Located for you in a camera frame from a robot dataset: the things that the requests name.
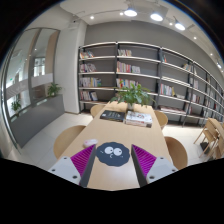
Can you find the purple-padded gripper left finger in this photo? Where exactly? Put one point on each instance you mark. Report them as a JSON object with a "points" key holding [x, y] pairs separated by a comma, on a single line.
{"points": [[77, 168]]}

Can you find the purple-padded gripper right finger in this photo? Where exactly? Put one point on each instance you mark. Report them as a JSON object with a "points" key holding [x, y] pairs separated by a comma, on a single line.
{"points": [[150, 168]]}

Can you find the pink white computer mouse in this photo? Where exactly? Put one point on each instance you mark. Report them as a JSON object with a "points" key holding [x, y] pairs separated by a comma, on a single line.
{"points": [[90, 142]]}

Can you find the dark round cartoon mouse pad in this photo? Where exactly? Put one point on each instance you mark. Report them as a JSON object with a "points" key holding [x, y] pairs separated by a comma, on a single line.
{"points": [[113, 154]]}

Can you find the long wooden table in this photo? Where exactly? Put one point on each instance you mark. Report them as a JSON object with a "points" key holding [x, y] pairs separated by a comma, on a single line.
{"points": [[106, 177]]}

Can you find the wooden chair near left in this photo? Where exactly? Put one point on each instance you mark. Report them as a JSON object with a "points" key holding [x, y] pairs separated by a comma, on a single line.
{"points": [[65, 139]]}

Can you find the wooden chair near right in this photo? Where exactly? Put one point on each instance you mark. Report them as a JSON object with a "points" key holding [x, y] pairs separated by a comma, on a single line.
{"points": [[177, 152]]}

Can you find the wooden chair far right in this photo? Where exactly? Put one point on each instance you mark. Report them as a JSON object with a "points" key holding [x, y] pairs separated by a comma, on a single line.
{"points": [[162, 118]]}

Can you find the white illustrated book stack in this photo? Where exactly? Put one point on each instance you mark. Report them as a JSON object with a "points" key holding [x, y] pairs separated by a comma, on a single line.
{"points": [[138, 119]]}

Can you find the wooden chair far left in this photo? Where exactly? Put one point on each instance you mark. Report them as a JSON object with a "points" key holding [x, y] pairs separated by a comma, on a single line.
{"points": [[96, 109]]}

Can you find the dark hardcover book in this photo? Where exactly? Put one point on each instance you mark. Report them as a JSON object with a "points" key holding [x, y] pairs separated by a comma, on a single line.
{"points": [[113, 115]]}

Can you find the grey low partition counter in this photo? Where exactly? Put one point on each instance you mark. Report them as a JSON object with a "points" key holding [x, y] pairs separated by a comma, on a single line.
{"points": [[35, 119]]}

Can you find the wooden chair at right edge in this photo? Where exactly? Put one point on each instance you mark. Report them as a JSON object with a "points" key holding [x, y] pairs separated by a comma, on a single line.
{"points": [[212, 131]]}

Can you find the green potted table plant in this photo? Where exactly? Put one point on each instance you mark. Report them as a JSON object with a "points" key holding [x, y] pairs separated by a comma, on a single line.
{"points": [[133, 95]]}

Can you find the green plant on ledge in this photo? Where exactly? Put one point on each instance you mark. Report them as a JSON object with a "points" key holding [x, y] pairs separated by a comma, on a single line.
{"points": [[53, 89]]}

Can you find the green plant by window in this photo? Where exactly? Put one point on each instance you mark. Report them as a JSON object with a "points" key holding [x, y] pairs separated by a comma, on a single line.
{"points": [[16, 106]]}

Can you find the grey wall bookshelf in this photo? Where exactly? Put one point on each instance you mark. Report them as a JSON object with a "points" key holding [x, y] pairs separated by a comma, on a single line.
{"points": [[180, 87]]}

